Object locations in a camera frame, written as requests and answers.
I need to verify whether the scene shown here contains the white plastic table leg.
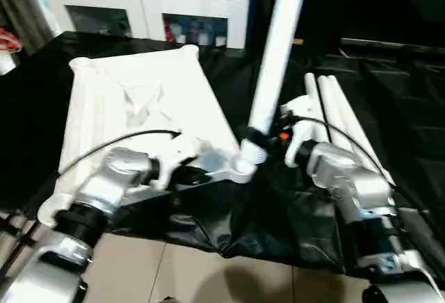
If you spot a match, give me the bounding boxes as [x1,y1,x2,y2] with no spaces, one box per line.
[316,74,366,165]
[238,0,312,167]
[304,72,331,144]
[326,74,396,186]

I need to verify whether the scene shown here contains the black plastic mat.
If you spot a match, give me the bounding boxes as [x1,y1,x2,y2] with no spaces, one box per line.
[0,31,445,276]

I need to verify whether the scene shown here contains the white cabinet with glass doors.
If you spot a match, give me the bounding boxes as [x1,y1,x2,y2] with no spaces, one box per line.
[40,0,252,51]

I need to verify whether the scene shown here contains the red and white object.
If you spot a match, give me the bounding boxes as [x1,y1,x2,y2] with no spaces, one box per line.
[0,27,22,54]

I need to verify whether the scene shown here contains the grey curtain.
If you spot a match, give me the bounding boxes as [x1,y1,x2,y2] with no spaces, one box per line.
[0,0,56,57]

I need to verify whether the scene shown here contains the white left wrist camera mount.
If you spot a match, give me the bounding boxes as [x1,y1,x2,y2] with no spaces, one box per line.
[151,131,200,190]

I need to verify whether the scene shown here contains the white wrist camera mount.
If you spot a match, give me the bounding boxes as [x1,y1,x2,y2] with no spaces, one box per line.
[151,131,200,190]
[282,95,330,169]

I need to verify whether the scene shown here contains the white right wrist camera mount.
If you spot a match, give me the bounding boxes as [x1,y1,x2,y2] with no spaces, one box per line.
[282,95,330,169]

